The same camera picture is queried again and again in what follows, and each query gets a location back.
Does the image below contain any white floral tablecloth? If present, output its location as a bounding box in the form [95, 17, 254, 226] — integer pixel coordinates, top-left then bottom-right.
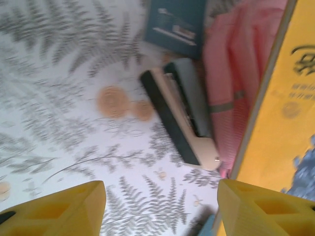
[0, 0, 247, 236]

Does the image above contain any teal cardboard box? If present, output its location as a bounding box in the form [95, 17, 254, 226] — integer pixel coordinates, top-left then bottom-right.
[142, 0, 207, 59]

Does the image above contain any yellow paperback book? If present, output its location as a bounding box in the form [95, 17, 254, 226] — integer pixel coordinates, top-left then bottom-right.
[230, 0, 315, 200]

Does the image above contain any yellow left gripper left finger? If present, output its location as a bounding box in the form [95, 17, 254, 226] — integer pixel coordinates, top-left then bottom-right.
[0, 180, 107, 236]

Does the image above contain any pink student backpack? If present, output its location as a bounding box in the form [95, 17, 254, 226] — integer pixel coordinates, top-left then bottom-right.
[201, 0, 288, 177]

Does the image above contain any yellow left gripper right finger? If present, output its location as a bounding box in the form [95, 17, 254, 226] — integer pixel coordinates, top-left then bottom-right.
[218, 178, 315, 236]

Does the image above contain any black and beige stapler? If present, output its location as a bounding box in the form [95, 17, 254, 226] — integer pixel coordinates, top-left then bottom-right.
[139, 58, 221, 172]

